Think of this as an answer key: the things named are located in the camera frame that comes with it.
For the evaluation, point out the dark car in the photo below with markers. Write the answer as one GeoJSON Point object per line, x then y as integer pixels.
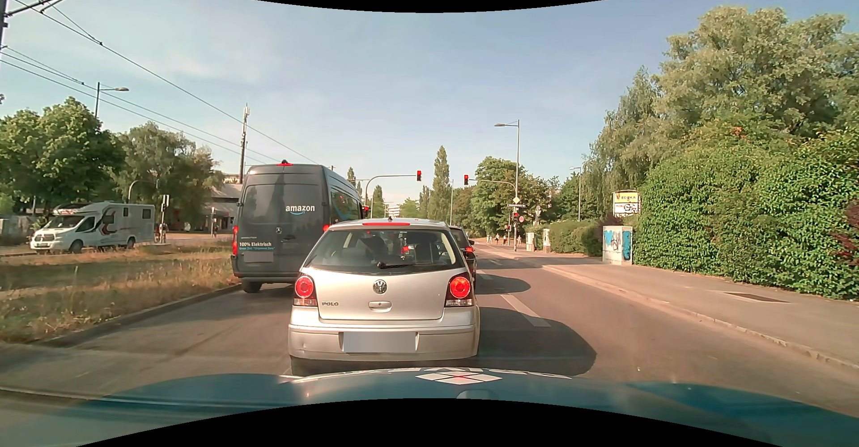
{"type": "Point", "coordinates": [464, 245]}

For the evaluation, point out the trees behind junction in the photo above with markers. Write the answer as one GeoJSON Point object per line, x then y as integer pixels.
{"type": "Point", "coordinates": [496, 192]}

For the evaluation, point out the group of people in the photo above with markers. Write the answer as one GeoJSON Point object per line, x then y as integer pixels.
{"type": "Point", "coordinates": [500, 238]}

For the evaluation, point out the silver hatchback car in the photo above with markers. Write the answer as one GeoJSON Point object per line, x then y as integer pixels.
{"type": "Point", "coordinates": [384, 299]}

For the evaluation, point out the small street cabinet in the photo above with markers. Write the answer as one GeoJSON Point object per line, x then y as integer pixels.
{"type": "Point", "coordinates": [545, 239]}

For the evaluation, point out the road markings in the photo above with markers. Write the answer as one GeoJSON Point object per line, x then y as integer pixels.
{"type": "Point", "coordinates": [520, 309]}

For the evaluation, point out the dark grey delivery van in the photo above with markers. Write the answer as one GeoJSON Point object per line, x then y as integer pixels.
{"type": "Point", "coordinates": [285, 232]}

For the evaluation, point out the car's own bonnet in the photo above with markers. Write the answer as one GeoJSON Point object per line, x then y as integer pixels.
{"type": "Point", "coordinates": [376, 388]}

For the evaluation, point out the graffiti covered street cabinet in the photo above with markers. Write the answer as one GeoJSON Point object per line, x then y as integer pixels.
{"type": "Point", "coordinates": [617, 244]}

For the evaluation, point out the yellow white billboard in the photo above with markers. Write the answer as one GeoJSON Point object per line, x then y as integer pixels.
{"type": "Point", "coordinates": [625, 204]}

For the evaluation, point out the tall wooden pole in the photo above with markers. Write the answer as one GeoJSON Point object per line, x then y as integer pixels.
{"type": "Point", "coordinates": [243, 141]}

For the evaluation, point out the low building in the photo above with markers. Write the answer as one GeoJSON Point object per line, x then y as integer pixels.
{"type": "Point", "coordinates": [225, 207]}

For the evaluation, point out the grey asphalt road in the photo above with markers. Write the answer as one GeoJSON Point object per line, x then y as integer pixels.
{"type": "Point", "coordinates": [604, 339]}

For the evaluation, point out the ivy covered hedge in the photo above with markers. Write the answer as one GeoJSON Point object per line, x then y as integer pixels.
{"type": "Point", "coordinates": [738, 219]}

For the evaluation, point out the white motorhome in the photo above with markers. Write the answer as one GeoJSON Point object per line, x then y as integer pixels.
{"type": "Point", "coordinates": [100, 225]}

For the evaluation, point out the large green trees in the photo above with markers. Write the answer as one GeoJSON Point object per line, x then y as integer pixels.
{"type": "Point", "coordinates": [738, 84]}

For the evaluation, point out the grey pavement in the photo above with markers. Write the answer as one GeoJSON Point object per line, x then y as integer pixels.
{"type": "Point", "coordinates": [751, 299]}

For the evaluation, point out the dry grass verge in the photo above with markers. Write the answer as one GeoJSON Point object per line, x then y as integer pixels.
{"type": "Point", "coordinates": [100, 286]}

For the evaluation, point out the row of trees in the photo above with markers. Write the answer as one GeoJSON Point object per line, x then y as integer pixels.
{"type": "Point", "coordinates": [80, 158]}

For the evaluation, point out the tall street lamp post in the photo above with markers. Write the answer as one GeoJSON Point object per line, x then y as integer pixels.
{"type": "Point", "coordinates": [517, 165]}

